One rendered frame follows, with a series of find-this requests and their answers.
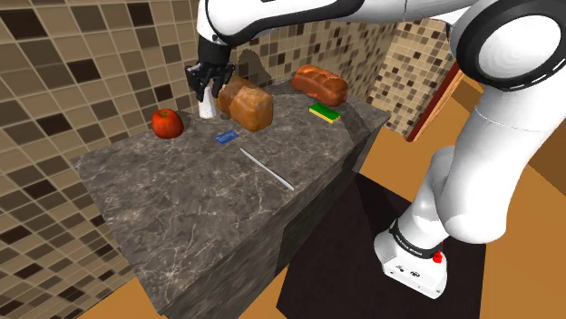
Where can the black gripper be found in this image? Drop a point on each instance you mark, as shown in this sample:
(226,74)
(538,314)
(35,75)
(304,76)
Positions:
(214,52)

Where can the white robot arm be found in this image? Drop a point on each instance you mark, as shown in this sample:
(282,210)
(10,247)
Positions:
(491,145)

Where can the light brown bread loaf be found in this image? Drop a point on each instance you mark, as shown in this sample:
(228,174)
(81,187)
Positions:
(247,108)

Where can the blue card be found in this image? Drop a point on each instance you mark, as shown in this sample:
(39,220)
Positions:
(227,137)

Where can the red apple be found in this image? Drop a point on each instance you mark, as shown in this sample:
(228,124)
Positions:
(167,124)

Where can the reddish brown bread loaf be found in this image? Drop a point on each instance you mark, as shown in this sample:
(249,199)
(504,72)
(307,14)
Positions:
(320,86)

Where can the green and yellow sponge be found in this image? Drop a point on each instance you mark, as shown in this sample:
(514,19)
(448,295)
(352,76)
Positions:
(325,112)

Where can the brown wooden door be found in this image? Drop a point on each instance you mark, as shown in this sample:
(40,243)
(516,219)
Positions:
(435,104)

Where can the dark robot stand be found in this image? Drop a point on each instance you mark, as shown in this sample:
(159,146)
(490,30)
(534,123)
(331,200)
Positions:
(353,265)

